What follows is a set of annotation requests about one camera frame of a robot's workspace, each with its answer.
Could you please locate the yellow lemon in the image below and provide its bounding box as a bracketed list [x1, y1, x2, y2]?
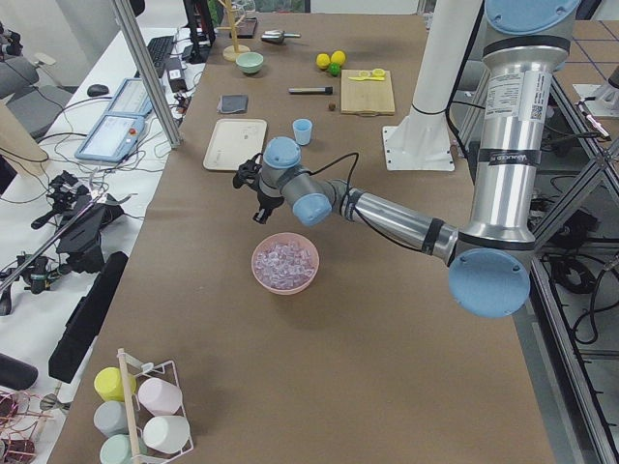
[330, 50, 347, 67]
[315, 53, 331, 71]

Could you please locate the steel muddler black tip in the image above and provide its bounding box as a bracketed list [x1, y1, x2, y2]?
[288, 86, 334, 96]

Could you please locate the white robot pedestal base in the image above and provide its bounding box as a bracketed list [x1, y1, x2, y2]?
[383, 0, 483, 171]

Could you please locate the cream rabbit tray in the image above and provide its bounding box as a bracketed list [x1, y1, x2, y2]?
[203, 118, 267, 171]

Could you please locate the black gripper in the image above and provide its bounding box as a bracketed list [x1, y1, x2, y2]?
[232, 155, 284, 223]

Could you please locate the aluminium frame post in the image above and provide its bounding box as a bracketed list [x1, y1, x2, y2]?
[111, 0, 182, 149]

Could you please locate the white cup rack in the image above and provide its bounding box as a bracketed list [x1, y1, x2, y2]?
[93, 348, 194, 463]

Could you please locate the steel ice scoop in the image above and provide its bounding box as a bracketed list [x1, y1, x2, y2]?
[260, 30, 302, 44]

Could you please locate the black camera cable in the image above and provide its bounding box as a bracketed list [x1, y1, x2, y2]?
[309, 152, 360, 183]

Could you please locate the wooden mug tree stand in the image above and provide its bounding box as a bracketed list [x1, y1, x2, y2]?
[219, 0, 251, 62]

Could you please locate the pile of ice cubes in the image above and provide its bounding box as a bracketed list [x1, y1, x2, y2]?
[253, 241, 315, 289]

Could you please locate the green lime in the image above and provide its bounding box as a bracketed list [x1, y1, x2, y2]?
[327, 63, 341, 77]

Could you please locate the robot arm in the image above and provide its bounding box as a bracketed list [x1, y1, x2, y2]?
[233, 1, 577, 318]

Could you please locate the yellow plastic knife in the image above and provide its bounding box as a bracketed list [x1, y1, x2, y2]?
[347, 72, 385, 81]

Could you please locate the light blue plastic cup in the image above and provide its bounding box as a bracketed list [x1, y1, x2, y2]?
[292, 118, 313, 146]

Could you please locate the mint green bowl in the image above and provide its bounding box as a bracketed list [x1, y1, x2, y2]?
[235, 51, 264, 75]

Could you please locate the grey folded cloth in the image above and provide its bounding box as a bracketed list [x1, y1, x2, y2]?
[217, 94, 249, 114]

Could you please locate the wooden cutting board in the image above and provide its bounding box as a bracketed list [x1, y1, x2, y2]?
[340, 70, 396, 116]

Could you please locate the pink bowl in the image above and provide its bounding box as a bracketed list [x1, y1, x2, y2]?
[251, 232, 319, 296]

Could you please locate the blue teach pendant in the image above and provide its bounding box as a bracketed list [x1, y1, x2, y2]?
[75, 114, 145, 162]
[106, 78, 153, 117]

